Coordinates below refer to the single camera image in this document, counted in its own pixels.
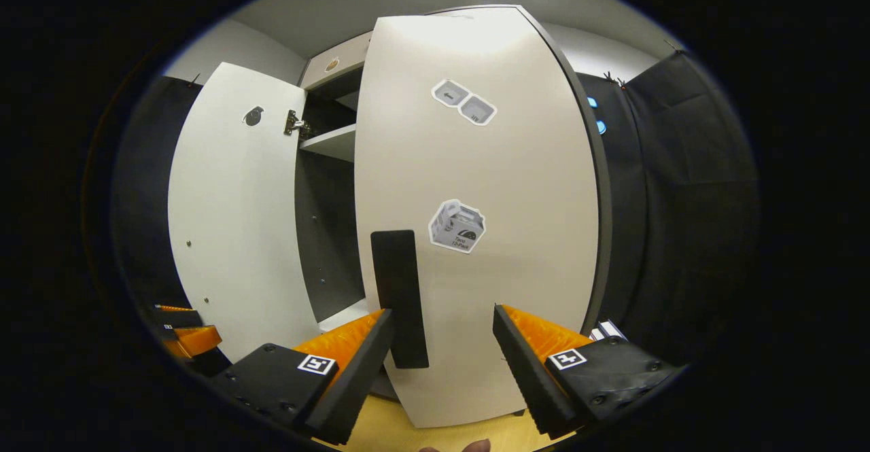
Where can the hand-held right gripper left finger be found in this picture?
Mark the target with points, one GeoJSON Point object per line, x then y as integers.
{"type": "Point", "coordinates": [353, 387]}

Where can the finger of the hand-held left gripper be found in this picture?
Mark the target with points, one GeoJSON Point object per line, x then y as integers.
{"type": "Point", "coordinates": [178, 317]}
{"type": "Point", "coordinates": [197, 340]}

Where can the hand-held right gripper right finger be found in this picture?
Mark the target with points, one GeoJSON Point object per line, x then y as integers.
{"type": "Point", "coordinates": [527, 377]}

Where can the white cabinet door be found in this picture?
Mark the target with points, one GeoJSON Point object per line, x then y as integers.
{"type": "Point", "coordinates": [231, 221]}
{"type": "Point", "coordinates": [516, 268]}

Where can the white cabinet shelf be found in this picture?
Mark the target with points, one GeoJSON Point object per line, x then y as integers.
{"type": "Point", "coordinates": [346, 316]}
{"type": "Point", "coordinates": [333, 143]}

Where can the metal door hinge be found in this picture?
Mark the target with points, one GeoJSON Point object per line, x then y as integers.
{"type": "Point", "coordinates": [296, 124]}

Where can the white cabinet drawer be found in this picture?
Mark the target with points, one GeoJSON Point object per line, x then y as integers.
{"type": "Point", "coordinates": [350, 58]}

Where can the white box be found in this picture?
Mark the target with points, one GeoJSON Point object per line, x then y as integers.
{"type": "Point", "coordinates": [607, 329]}

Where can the black backdrop cloth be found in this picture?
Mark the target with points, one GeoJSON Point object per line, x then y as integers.
{"type": "Point", "coordinates": [686, 200]}

